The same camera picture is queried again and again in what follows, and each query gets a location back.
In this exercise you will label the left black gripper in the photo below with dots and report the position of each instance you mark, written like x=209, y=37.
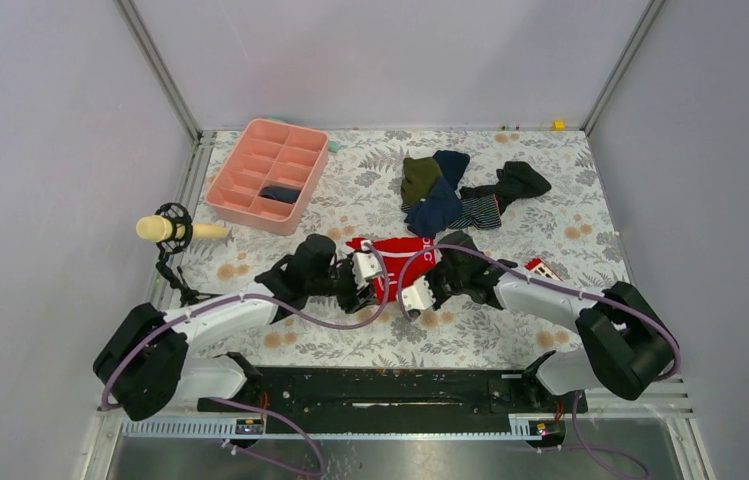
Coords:
x=357, y=297

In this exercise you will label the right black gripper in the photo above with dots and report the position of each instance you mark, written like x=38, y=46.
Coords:
x=430, y=278

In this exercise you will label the red underwear white trim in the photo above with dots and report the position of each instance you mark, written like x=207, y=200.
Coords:
x=396, y=252

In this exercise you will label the pink divided organizer tray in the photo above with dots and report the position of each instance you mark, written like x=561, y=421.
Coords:
x=269, y=153

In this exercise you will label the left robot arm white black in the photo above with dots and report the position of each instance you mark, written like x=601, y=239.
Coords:
x=152, y=359

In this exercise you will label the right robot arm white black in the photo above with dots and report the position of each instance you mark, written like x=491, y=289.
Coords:
x=625, y=347

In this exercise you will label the striped grey underwear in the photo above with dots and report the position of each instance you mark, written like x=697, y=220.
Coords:
x=481, y=213

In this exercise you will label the navy blue underwear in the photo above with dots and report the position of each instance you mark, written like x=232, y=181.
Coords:
x=442, y=205

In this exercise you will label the dark rolled underwear in tray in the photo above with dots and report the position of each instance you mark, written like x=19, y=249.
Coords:
x=279, y=193

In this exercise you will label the olive green underwear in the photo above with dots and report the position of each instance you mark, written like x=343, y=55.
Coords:
x=419, y=177

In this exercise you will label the black underwear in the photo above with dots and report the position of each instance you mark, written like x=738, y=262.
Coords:
x=516, y=180

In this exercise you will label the floral patterned table mat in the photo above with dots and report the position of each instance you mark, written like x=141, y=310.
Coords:
x=569, y=228

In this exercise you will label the red white grid block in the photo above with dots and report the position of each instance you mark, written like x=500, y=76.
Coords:
x=539, y=267

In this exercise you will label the microphone with foam cover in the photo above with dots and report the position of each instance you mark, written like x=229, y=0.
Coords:
x=172, y=229

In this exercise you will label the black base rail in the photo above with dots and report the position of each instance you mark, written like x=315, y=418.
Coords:
x=338, y=401

